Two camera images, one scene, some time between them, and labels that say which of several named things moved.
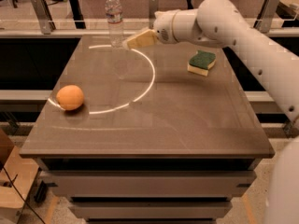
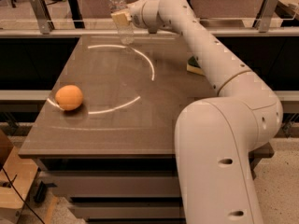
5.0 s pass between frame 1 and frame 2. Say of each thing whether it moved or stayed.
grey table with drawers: stayed
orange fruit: stayed
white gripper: moved
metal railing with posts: stayed
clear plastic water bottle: moved
